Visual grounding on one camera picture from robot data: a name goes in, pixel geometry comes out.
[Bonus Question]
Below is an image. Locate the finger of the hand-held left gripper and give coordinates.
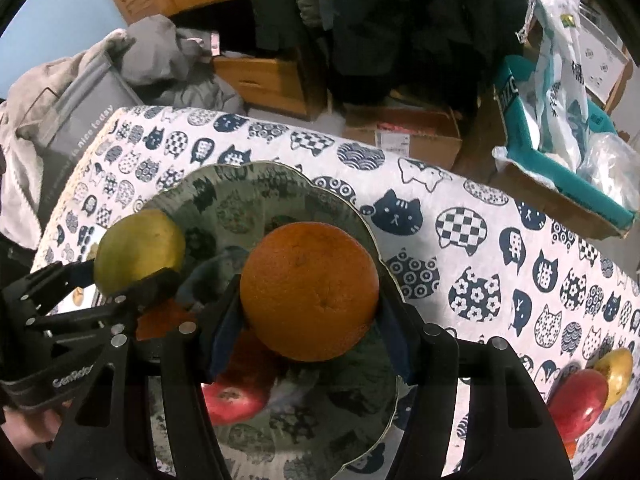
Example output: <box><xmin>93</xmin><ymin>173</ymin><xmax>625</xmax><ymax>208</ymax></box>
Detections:
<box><xmin>27</xmin><ymin>269</ymin><xmax>183</xmax><ymax>348</ymax></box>
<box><xmin>0</xmin><ymin>260</ymin><xmax>98</xmax><ymax>317</ymax></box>

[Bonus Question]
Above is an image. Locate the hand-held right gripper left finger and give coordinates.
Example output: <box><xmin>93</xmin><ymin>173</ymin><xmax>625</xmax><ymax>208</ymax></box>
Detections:
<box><xmin>42</xmin><ymin>275</ymin><xmax>248</xmax><ymax>480</ymax></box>

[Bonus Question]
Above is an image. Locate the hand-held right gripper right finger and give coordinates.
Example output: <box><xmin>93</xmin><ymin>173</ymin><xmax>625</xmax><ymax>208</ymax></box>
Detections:
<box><xmin>372</xmin><ymin>285</ymin><xmax>576</xmax><ymax>480</ymax></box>

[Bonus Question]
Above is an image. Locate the yellow-green pear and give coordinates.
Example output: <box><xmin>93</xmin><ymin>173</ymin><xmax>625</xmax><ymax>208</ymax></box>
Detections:
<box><xmin>93</xmin><ymin>209</ymin><xmax>187</xmax><ymax>297</ymax></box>

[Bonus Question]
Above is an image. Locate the red apple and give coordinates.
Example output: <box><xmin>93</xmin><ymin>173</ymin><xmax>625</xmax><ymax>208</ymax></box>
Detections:
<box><xmin>546</xmin><ymin>369</ymin><xmax>611</xmax><ymax>443</ymax></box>
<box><xmin>202</xmin><ymin>370</ymin><xmax>273</xmax><ymax>426</ymax></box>

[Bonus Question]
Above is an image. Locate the large orange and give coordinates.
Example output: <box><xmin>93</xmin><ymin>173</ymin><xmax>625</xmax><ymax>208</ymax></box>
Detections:
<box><xmin>240</xmin><ymin>222</ymin><xmax>380</xmax><ymax>363</ymax></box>

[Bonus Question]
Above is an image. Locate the green glass bowl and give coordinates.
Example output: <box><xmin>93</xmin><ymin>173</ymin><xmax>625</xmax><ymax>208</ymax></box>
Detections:
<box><xmin>132</xmin><ymin>160</ymin><xmax>406</xmax><ymax>471</ymax></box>

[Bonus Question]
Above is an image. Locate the yellow pear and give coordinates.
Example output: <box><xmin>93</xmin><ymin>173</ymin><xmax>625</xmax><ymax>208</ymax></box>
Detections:
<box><xmin>592</xmin><ymin>347</ymin><xmax>635</xmax><ymax>408</ymax></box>

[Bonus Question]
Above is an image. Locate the person's left hand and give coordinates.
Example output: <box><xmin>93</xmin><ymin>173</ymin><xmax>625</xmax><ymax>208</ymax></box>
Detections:
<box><xmin>0</xmin><ymin>405</ymin><xmax>63</xmax><ymax>476</ymax></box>

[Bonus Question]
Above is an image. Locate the cat print tablecloth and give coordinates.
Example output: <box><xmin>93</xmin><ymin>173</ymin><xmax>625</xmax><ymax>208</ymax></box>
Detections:
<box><xmin>30</xmin><ymin>105</ymin><xmax>640</xmax><ymax>480</ymax></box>

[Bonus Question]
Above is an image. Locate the grey fabric bag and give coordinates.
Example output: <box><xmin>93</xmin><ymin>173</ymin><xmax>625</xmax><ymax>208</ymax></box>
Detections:
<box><xmin>37</xmin><ymin>55</ymin><xmax>146</xmax><ymax>221</ymax></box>

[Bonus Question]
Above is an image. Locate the large cardboard box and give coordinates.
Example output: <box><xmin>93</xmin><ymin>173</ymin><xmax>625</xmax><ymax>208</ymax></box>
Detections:
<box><xmin>490</xmin><ymin>157</ymin><xmax>631</xmax><ymax>241</ymax></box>

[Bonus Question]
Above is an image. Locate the cardboard box with red label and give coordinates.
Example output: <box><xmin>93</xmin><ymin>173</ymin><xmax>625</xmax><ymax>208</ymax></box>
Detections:
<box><xmin>342</xmin><ymin>102</ymin><xmax>463</xmax><ymax>171</ymax></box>

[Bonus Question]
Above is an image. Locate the wooden drawer unit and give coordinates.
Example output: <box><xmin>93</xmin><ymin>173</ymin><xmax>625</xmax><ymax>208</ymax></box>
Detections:
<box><xmin>212</xmin><ymin>55</ymin><xmax>331</xmax><ymax>121</ymax></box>

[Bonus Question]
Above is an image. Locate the grey clothes pile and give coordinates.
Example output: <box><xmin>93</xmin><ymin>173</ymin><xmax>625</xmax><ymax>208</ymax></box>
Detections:
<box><xmin>120</xmin><ymin>15</ymin><xmax>248</xmax><ymax>116</ymax></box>

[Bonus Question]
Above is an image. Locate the teal crate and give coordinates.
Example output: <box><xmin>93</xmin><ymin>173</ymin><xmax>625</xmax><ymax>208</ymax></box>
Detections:
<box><xmin>492</xmin><ymin>55</ymin><xmax>636</xmax><ymax>226</ymax></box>

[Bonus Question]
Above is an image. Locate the clear plastic bag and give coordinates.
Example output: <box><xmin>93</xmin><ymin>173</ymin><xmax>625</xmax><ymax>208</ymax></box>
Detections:
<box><xmin>580</xmin><ymin>132</ymin><xmax>640</xmax><ymax>211</ymax></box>

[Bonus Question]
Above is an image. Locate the printed plastic bag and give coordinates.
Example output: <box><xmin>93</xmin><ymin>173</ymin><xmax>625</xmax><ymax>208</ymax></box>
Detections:
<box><xmin>530</xmin><ymin>0</ymin><xmax>591</xmax><ymax>161</ymax></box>

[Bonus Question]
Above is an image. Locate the black hooded coat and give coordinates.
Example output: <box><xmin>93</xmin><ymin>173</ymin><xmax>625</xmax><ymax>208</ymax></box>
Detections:
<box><xmin>330</xmin><ymin>0</ymin><xmax>536</xmax><ymax>106</ymax></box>

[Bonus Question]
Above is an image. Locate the white patterned box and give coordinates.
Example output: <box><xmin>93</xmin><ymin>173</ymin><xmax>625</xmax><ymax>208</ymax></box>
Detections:
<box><xmin>575</xmin><ymin>0</ymin><xmax>631</xmax><ymax>106</ymax></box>

